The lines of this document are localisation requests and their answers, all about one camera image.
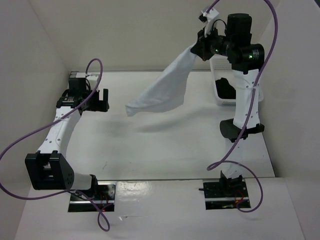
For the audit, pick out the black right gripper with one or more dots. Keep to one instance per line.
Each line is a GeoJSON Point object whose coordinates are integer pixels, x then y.
{"type": "Point", "coordinates": [200, 46]}

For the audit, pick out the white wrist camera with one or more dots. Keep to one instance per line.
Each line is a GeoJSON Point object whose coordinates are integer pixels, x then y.
{"type": "Point", "coordinates": [208, 16]}
{"type": "Point", "coordinates": [91, 77]}

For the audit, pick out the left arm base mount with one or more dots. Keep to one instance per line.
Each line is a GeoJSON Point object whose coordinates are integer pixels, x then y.
{"type": "Point", "coordinates": [103, 195]}

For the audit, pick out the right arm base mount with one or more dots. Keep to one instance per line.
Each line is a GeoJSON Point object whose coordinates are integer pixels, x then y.
{"type": "Point", "coordinates": [218, 198]}

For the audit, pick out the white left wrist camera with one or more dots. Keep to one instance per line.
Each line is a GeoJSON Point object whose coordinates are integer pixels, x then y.
{"type": "Point", "coordinates": [91, 77]}

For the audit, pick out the white plastic laundry basket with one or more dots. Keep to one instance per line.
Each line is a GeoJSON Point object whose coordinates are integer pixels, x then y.
{"type": "Point", "coordinates": [222, 75]}

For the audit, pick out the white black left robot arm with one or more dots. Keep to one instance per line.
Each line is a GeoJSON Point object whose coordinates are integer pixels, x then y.
{"type": "Point", "coordinates": [48, 168]}

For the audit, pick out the white skirt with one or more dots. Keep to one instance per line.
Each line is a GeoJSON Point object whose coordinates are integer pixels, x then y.
{"type": "Point", "coordinates": [167, 92]}

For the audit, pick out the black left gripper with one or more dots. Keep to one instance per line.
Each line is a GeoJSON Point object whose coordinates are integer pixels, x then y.
{"type": "Point", "coordinates": [100, 105]}

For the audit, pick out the black skirt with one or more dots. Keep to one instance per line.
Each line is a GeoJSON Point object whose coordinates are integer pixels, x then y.
{"type": "Point", "coordinates": [225, 90]}

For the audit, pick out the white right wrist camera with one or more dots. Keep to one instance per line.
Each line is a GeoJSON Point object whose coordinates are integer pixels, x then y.
{"type": "Point", "coordinates": [208, 16]}

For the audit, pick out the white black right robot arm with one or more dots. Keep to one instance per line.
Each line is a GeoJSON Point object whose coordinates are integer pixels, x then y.
{"type": "Point", "coordinates": [246, 60]}

